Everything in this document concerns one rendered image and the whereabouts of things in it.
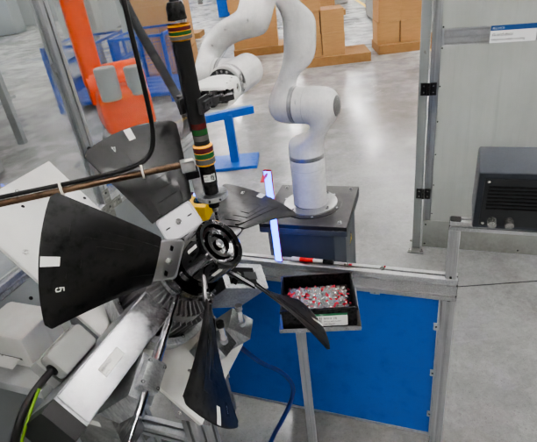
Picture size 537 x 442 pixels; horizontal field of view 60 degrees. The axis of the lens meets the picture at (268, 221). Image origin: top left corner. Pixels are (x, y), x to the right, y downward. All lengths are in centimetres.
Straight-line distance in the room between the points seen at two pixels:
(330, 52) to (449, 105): 589
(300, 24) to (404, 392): 129
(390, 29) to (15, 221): 829
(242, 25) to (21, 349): 100
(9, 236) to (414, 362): 129
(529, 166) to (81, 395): 108
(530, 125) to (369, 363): 161
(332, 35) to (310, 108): 701
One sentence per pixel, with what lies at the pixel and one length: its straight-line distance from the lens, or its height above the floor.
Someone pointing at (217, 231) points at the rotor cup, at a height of 124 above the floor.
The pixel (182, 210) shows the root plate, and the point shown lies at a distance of 105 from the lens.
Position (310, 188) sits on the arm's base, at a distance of 160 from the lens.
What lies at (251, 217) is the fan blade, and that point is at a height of 118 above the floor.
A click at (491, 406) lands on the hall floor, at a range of 230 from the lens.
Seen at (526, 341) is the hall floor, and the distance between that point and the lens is 261.
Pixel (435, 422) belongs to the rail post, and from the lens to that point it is 192.
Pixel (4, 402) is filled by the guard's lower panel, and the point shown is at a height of 67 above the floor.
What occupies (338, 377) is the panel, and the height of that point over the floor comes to 34.
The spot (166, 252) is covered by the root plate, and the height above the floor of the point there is 124.
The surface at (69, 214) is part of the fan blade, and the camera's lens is 87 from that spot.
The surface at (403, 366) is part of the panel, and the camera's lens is 175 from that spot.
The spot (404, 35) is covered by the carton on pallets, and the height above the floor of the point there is 25.
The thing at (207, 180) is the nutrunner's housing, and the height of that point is 133.
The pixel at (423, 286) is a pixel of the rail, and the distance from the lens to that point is 149.
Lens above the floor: 174
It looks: 29 degrees down
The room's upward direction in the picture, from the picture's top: 8 degrees counter-clockwise
